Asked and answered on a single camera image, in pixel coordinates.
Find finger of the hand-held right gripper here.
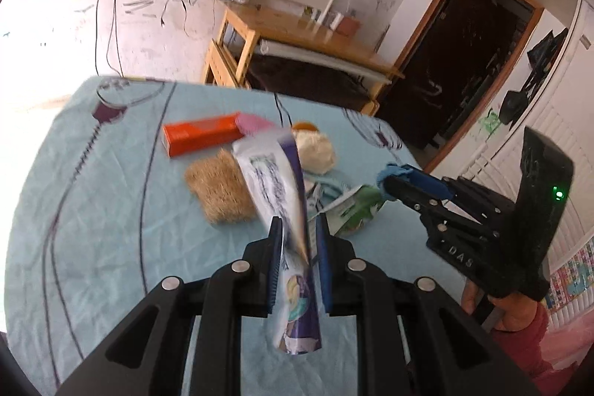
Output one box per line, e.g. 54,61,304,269
383,177,465,234
377,163,513,220

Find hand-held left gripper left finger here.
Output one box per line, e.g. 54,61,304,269
56,217,284,396

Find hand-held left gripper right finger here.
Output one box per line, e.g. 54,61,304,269
316,213,541,396

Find purple white toothpaste tube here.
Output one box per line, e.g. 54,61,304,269
231,128,323,355

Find pink sponge block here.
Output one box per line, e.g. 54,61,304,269
236,113,277,138

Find person's right hand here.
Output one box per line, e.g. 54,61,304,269
461,280,539,332

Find green white packet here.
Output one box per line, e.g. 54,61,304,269
325,185,386,238

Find colourful play mat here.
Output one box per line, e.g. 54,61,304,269
545,238,594,311

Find light blue face mask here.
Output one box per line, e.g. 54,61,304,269
304,171,349,211

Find brown fibre scrubbing pad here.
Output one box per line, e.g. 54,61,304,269
185,149,258,225

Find small black hanging bag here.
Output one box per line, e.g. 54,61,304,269
499,90,527,125

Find orange cardboard box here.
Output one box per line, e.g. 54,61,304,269
162,112,244,158

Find dark padded bench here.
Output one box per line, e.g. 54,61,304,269
246,53,372,114

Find light blue printed tablecloth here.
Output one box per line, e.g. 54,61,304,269
4,76,469,396

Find wooden desk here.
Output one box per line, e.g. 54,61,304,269
202,4,405,116

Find dark door with wooden frame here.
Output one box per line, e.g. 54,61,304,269
376,0,544,148

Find black power cable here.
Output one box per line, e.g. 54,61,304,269
108,0,135,78
94,0,112,76

